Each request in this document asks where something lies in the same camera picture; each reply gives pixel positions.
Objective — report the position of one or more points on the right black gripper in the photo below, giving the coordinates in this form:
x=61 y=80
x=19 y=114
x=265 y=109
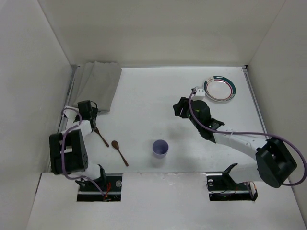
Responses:
x=182 y=108

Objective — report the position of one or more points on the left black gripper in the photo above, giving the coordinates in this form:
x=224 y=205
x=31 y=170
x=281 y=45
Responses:
x=93 y=121

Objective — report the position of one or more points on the grey cloth napkin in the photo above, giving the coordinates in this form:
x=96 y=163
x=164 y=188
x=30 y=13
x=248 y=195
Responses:
x=96 y=82

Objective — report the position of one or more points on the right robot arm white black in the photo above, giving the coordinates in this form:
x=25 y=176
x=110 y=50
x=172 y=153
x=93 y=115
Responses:
x=273 y=163

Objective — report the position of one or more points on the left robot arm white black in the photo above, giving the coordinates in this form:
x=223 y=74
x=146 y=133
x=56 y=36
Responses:
x=68 y=154

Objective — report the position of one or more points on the brown wooden fork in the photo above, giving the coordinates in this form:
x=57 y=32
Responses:
x=102 y=137

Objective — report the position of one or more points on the white plate with green rim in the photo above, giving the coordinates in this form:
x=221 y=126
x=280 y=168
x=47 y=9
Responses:
x=219 y=89

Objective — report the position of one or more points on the brown wooden spoon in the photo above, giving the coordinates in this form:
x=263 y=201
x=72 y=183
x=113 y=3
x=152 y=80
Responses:
x=115 y=145

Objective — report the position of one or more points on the purple plastic cup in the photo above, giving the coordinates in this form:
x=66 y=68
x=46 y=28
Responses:
x=160 y=148

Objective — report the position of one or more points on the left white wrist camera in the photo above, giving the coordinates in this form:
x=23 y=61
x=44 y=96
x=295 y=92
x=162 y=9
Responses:
x=70 y=112

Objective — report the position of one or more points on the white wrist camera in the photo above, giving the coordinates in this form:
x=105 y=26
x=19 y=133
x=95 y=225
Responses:
x=198 y=93
x=70 y=112

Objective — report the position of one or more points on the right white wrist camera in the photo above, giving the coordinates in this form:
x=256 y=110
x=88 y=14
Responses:
x=198 y=93

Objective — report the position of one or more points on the left aluminium table rail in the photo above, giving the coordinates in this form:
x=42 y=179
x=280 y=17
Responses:
x=74 y=67

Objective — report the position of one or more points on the aluminium table rail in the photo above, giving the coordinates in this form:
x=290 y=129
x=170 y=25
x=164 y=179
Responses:
x=245 y=71
x=74 y=67

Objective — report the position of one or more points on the right aluminium table rail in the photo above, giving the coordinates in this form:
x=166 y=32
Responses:
x=245 y=71

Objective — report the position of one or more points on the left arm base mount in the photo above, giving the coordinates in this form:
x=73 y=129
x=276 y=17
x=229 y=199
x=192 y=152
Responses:
x=111 y=187

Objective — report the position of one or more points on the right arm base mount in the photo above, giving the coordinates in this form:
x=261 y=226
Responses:
x=222 y=188

